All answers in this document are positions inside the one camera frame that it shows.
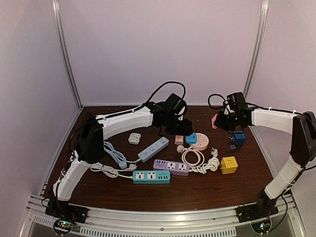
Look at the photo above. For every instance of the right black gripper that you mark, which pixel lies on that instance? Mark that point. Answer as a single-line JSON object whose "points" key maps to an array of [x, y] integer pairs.
{"points": [[219, 122]]}

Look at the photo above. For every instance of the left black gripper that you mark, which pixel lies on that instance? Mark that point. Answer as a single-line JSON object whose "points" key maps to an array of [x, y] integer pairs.
{"points": [[185, 129]]}

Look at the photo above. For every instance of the pink small adapter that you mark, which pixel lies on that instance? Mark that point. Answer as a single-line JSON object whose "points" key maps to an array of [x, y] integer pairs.
{"points": [[179, 140]]}

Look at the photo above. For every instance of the cyan adapter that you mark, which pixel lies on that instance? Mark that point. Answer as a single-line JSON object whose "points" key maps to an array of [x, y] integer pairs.
{"points": [[191, 139]]}

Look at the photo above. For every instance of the blue cube socket adapter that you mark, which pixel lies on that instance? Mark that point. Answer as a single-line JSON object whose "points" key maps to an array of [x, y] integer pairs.
{"points": [[238, 138]]}

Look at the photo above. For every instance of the dark grey small adapter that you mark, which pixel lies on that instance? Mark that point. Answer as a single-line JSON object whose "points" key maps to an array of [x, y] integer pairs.
{"points": [[231, 148]]}

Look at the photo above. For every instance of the purple power strip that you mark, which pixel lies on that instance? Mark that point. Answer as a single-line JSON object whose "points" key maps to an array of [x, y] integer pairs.
{"points": [[175, 168]]}

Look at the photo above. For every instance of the light blue power strip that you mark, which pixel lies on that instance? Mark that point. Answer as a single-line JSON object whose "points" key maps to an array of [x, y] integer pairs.
{"points": [[153, 149]]}

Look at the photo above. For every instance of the yellow cube socket adapter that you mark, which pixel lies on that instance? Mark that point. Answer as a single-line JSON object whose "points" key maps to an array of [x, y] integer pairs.
{"points": [[228, 165]]}

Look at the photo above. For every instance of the white round travel adapter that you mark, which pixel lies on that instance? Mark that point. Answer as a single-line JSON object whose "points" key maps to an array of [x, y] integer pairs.
{"points": [[134, 138]]}

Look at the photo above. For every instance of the teal power strip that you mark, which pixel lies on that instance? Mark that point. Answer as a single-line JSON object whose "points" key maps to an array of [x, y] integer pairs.
{"points": [[151, 177]]}

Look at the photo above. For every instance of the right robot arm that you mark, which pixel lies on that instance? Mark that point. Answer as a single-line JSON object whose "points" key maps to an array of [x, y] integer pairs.
{"points": [[284, 129]]}

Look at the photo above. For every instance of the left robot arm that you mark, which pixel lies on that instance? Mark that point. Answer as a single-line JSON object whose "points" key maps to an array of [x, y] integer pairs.
{"points": [[94, 130]]}

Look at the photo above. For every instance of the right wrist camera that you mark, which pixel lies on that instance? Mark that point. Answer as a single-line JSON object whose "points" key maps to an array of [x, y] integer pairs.
{"points": [[226, 109]]}

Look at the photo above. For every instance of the front aluminium rail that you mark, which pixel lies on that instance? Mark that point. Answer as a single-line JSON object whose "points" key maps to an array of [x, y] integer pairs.
{"points": [[218, 222]]}

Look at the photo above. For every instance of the right aluminium frame post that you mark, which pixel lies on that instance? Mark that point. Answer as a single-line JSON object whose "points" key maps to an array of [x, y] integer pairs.
{"points": [[263, 16]]}

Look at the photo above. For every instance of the aluminium frame post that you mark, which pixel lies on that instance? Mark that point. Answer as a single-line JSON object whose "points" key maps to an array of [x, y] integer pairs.
{"points": [[263, 16], [64, 52]]}

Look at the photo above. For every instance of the left aluminium frame post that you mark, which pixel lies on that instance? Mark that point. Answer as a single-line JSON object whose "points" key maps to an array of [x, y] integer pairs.
{"points": [[64, 52]]}

